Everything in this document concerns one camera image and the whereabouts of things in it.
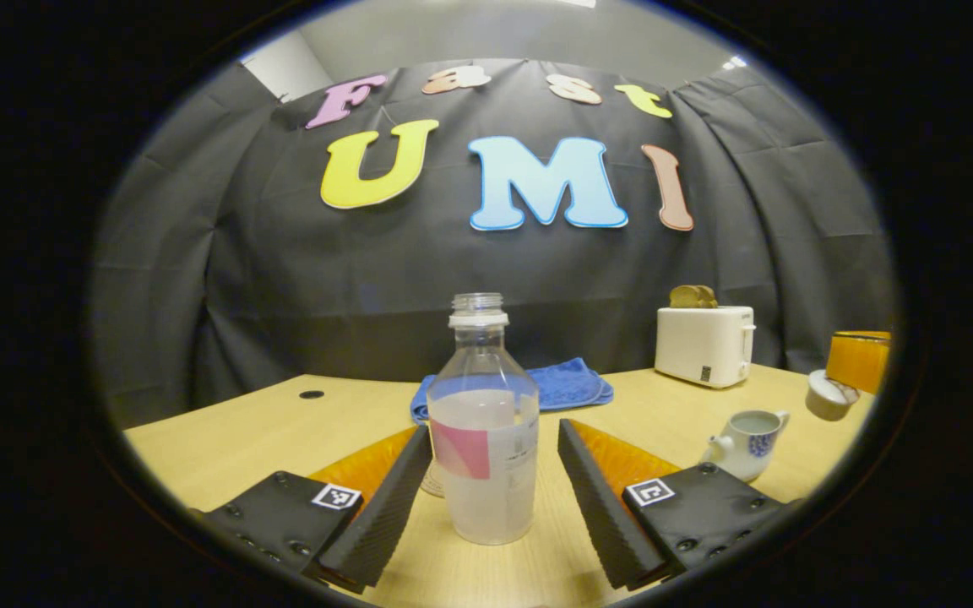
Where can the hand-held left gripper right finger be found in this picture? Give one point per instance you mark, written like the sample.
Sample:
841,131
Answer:
600,507

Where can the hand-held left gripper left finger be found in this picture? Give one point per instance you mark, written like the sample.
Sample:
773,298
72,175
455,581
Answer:
385,507

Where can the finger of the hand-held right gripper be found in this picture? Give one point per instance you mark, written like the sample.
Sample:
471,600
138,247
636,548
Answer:
858,361

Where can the clear plastic water bottle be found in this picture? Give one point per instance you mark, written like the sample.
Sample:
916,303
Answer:
486,498

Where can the white blue-flower teacup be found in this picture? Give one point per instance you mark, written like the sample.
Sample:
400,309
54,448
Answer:
744,452

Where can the folded blue towel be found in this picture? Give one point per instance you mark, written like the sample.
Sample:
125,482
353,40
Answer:
571,384

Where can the white toaster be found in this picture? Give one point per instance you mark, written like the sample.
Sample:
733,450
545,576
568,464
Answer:
702,346

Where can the brown toast slices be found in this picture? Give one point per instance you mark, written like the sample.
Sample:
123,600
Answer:
693,296

